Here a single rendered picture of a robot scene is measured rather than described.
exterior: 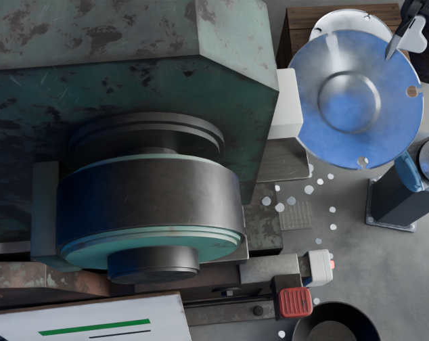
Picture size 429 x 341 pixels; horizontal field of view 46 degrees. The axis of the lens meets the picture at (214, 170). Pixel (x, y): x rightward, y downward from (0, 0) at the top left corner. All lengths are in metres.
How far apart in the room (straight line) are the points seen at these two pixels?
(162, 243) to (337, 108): 0.66
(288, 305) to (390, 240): 0.96
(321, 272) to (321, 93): 0.44
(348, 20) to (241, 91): 1.43
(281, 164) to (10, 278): 0.60
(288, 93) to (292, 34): 1.26
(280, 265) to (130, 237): 0.81
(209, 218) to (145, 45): 0.16
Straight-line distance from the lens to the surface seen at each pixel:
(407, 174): 1.36
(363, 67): 1.02
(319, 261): 1.24
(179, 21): 0.41
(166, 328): 1.54
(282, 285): 1.14
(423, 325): 1.97
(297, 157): 1.14
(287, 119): 0.55
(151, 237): 0.43
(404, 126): 1.03
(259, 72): 0.44
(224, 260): 1.14
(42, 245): 0.56
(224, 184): 0.47
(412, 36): 0.97
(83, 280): 1.17
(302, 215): 1.75
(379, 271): 1.94
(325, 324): 1.87
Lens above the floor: 1.83
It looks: 70 degrees down
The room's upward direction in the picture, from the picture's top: 1 degrees clockwise
